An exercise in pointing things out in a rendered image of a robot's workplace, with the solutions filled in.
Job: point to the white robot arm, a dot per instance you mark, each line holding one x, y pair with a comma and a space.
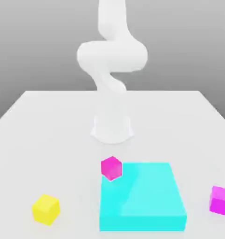
112, 56

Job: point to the small pink cube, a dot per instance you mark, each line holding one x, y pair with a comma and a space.
111, 168

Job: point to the small yellow cube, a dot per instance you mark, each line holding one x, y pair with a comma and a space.
46, 209

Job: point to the small magenta cube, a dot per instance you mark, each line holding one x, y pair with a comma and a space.
220, 201

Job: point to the large cyan box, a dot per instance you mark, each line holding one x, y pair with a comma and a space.
142, 198

